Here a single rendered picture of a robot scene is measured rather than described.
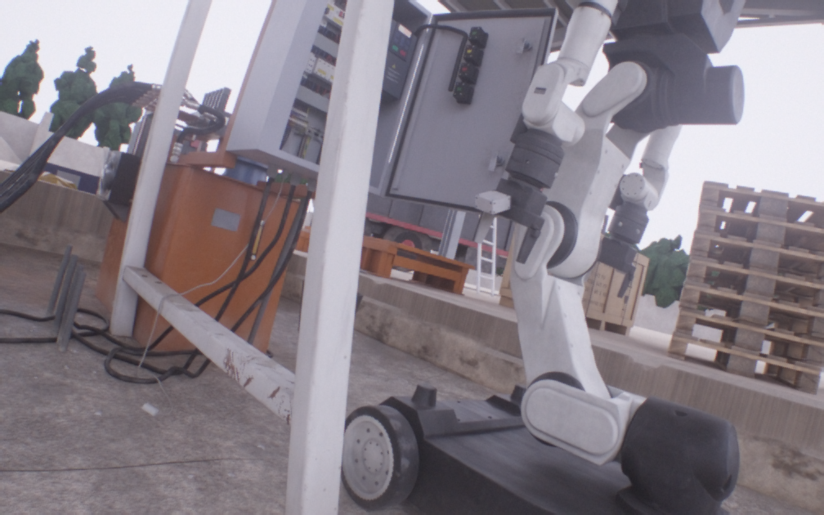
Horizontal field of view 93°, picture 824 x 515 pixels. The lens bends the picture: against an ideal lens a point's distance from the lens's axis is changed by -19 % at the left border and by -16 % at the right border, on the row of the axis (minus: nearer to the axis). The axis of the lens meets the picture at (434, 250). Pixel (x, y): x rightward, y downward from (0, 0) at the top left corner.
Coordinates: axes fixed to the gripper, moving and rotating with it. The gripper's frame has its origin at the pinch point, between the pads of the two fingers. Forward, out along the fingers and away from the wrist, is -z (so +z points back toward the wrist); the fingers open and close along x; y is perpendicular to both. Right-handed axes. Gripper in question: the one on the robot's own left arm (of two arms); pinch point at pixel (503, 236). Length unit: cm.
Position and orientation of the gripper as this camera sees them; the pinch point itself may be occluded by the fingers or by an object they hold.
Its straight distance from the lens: 83.9
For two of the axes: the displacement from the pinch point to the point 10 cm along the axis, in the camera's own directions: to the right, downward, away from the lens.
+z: 3.8, -9.2, -1.0
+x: -6.2, -3.3, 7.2
